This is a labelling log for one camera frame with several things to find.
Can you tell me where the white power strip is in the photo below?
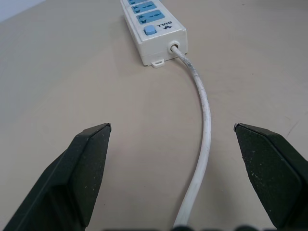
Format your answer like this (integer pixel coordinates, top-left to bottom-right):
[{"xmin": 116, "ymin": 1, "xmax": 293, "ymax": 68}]
[{"xmin": 120, "ymin": 0, "xmax": 188, "ymax": 70}]

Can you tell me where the white power cable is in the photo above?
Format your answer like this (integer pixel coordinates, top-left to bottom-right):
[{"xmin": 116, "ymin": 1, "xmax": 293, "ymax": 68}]
[{"xmin": 170, "ymin": 44, "xmax": 213, "ymax": 229}]

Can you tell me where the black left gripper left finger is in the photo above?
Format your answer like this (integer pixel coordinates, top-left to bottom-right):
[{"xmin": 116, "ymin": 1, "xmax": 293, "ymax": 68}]
[{"xmin": 1, "ymin": 123, "xmax": 112, "ymax": 231}]

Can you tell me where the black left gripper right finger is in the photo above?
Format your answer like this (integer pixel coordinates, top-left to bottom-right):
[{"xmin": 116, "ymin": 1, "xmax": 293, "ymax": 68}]
[{"xmin": 233, "ymin": 123, "xmax": 308, "ymax": 231}]

